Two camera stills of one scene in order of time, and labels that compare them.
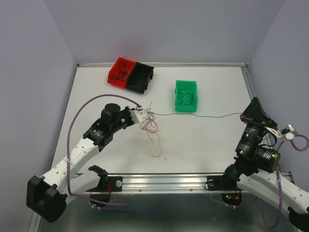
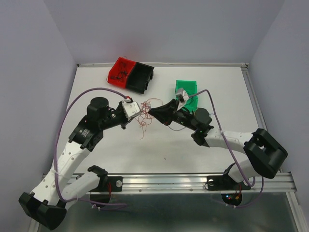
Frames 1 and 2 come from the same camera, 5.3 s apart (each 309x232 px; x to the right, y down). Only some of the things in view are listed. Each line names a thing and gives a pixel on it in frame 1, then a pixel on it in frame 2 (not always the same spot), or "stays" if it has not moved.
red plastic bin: x=119 y=73 stays
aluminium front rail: x=165 y=184 stays
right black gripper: x=253 y=112 -> x=165 y=112
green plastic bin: x=186 y=96 stays
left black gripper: x=126 y=111 stays
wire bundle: x=150 y=124 -> x=145 y=118
